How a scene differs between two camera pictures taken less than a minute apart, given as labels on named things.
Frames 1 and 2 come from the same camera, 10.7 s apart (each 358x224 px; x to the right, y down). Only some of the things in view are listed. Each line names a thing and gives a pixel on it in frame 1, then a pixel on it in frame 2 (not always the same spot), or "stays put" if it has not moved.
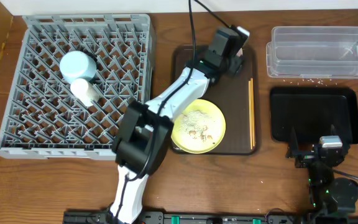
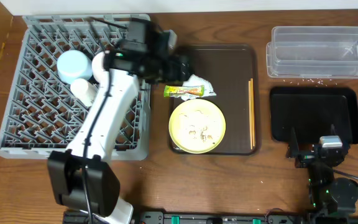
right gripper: [308, 157] stays put
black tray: [312, 111] stays put
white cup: [86, 91] stays put
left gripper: [237, 62] → [180, 69]
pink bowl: [240, 52] → [98, 71]
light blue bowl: [77, 65] stays put
